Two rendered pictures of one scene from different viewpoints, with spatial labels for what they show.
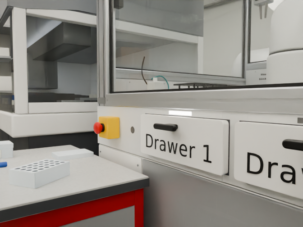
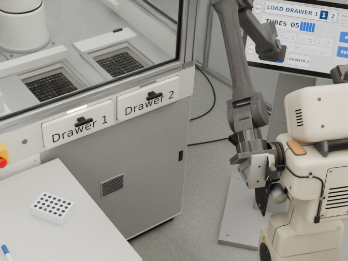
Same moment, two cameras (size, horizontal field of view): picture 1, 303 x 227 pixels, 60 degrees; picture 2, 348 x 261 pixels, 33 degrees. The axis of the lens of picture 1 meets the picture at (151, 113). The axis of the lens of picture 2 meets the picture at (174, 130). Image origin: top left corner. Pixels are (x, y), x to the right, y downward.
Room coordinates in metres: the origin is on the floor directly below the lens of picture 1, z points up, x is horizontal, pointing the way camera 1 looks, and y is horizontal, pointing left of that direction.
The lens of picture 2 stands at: (0.33, 1.70, 2.27)
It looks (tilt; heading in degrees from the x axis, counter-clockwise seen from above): 39 degrees down; 268
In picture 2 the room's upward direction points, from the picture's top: 4 degrees clockwise
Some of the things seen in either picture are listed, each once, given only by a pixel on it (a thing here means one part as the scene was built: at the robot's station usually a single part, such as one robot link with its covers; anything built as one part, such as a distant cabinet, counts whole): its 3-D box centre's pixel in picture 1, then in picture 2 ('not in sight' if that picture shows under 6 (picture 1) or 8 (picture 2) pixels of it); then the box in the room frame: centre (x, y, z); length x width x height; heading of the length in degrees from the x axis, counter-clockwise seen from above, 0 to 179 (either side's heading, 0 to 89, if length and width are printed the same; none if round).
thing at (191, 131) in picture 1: (176, 139); (78, 124); (0.63, -0.06, 0.87); 0.29 x 0.02 x 0.11; 36
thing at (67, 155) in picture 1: (72, 154); not in sight; (0.95, 0.29, 0.77); 0.13 x 0.09 x 0.02; 126
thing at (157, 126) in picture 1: (168, 126); (82, 120); (0.62, -0.04, 0.91); 0.07 x 0.04 x 0.01; 36
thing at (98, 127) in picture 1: (98, 127); (0, 162); (0.87, 0.17, 0.88); 0.04 x 0.03 x 0.04; 36
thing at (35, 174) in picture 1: (41, 172); (52, 208); (0.68, 0.29, 0.78); 0.12 x 0.08 x 0.04; 158
